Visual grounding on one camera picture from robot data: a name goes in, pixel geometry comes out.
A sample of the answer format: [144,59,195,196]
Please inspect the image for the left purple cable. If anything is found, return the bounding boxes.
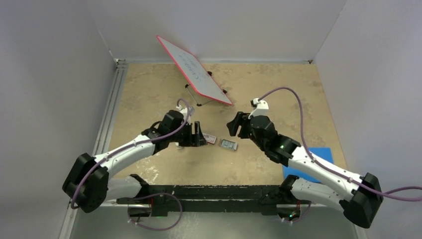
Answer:
[70,98,193,232]

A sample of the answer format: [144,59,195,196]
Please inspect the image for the purple cable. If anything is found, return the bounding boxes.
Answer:
[257,87,422,225]
[70,98,193,232]

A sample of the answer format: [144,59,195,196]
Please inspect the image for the white stapler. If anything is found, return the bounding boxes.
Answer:
[176,143,185,149]

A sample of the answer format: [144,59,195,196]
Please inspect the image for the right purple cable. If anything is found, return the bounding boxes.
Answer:
[257,87,422,225]

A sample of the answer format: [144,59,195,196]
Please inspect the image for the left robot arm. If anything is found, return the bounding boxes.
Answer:
[62,107,207,213]

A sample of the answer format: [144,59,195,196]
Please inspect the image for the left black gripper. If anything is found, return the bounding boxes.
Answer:
[169,121,206,147]

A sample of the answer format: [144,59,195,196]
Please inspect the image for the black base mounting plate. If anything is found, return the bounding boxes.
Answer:
[117,176,308,221]

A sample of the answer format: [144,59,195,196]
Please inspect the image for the aluminium rail frame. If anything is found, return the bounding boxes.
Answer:
[60,61,367,239]

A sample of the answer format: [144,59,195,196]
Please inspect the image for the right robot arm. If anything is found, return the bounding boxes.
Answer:
[226,112,383,229]

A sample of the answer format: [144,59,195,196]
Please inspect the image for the red framed whiteboard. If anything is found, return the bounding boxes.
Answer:
[156,35,232,105]

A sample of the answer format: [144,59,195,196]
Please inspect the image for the blue foam pad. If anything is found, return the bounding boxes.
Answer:
[283,146,333,184]

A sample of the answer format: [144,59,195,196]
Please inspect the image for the red white staples box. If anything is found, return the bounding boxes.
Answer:
[203,133,216,144]

